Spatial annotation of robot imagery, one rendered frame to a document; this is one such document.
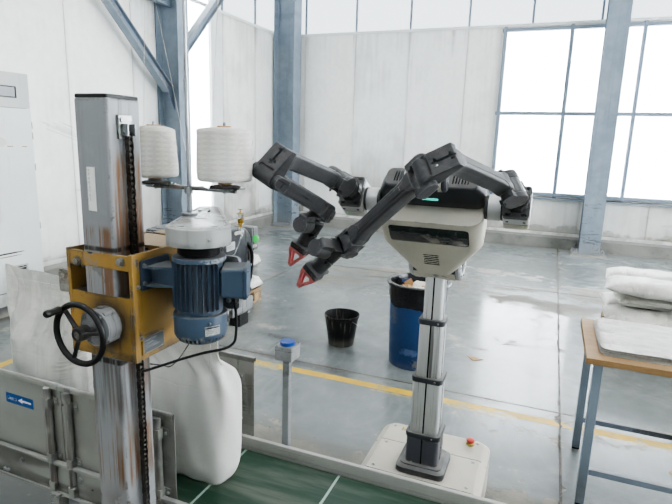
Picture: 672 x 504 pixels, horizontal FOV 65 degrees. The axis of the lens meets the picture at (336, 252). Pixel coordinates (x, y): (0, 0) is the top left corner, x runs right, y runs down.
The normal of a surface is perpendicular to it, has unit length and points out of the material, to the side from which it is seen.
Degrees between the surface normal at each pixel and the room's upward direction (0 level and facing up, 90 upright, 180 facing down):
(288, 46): 90
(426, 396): 90
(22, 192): 90
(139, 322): 90
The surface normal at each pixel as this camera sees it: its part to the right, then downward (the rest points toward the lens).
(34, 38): 0.93, 0.11
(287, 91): -0.38, 0.18
